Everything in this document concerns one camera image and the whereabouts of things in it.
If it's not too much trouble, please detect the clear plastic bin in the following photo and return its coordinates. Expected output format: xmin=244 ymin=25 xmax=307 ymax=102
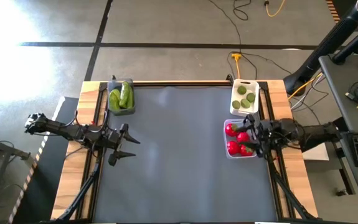
xmin=223 ymin=118 xmax=259 ymax=160

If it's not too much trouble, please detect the black aluminium table frame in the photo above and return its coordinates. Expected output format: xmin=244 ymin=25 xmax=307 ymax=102
xmin=55 ymin=80 xmax=315 ymax=223

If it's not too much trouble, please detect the gray desk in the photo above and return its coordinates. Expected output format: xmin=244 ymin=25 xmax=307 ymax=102
xmin=318 ymin=53 xmax=358 ymax=211

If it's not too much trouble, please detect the gray metal stand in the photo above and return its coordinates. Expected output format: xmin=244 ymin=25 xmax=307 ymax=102
xmin=0 ymin=126 xmax=32 ymax=224

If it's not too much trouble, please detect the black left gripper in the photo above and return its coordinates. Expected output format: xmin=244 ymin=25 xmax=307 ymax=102
xmin=103 ymin=123 xmax=141 ymax=167

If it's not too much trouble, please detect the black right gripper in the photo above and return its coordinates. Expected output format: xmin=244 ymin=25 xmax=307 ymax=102
xmin=236 ymin=113 xmax=281 ymax=158

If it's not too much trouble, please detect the white plastic bin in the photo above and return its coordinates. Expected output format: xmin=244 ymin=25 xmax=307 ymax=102
xmin=230 ymin=78 xmax=260 ymax=118

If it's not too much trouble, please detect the red plastic tomato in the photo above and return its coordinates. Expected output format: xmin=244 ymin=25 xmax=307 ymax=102
xmin=236 ymin=131 xmax=250 ymax=143
xmin=239 ymin=144 xmax=255 ymax=157
xmin=227 ymin=141 xmax=241 ymax=156
xmin=224 ymin=123 xmax=238 ymax=137

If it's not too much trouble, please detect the black floor cable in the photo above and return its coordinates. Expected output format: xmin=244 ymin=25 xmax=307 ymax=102
xmin=208 ymin=0 xmax=243 ymax=54

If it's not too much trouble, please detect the yellow extension cable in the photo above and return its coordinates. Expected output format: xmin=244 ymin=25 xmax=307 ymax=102
xmin=263 ymin=0 xmax=287 ymax=18

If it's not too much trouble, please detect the black floor mat striped edge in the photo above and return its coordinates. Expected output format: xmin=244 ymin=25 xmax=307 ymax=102
xmin=9 ymin=96 xmax=83 ymax=224

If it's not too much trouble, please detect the black stand column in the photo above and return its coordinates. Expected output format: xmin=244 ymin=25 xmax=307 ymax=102
xmin=283 ymin=0 xmax=358 ymax=96

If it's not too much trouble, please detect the gray translucent plastic bin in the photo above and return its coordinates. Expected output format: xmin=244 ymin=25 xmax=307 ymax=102
xmin=107 ymin=78 xmax=136 ymax=116

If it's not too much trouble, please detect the yellow plug with cable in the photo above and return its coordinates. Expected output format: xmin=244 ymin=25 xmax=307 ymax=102
xmin=230 ymin=52 xmax=243 ymax=79

